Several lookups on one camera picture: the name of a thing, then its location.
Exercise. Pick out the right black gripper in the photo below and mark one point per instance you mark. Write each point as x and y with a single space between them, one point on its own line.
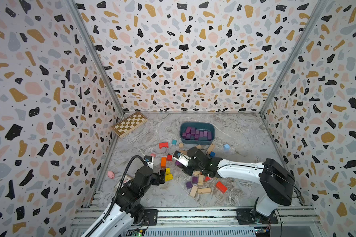
186 171

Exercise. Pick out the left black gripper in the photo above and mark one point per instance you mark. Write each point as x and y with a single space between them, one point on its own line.
157 180

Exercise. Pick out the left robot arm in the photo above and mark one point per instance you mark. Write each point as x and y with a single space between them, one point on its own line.
125 210

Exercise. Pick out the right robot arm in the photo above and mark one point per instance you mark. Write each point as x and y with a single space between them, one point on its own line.
277 182

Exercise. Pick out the teal plastic storage bin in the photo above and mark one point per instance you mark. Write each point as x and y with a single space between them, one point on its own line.
198 133

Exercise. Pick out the yellow flat block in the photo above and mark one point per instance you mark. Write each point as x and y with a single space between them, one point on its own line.
168 177

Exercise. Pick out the natural wood long block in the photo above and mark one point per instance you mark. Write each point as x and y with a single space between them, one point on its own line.
210 148

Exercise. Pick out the orange block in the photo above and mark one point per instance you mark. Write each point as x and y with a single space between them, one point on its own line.
163 162

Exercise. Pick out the playing card box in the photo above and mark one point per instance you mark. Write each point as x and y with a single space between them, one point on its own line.
126 179

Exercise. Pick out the purple little cube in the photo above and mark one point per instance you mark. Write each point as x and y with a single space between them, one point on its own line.
189 185

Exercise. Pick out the natural wood upright block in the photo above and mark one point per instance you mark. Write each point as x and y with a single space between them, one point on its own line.
193 191

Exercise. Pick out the red rectangular block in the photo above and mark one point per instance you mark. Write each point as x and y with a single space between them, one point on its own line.
221 187

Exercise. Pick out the red arch block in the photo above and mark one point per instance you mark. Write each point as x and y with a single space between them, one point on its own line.
163 145

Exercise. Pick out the pink pig toy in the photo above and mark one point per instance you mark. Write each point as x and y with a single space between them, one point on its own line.
111 174

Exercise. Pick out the wooden chessboard box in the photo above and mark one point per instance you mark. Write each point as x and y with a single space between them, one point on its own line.
129 124

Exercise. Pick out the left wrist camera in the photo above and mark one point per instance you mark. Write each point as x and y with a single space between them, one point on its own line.
149 161

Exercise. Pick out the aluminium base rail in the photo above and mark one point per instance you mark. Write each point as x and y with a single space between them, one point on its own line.
292 221

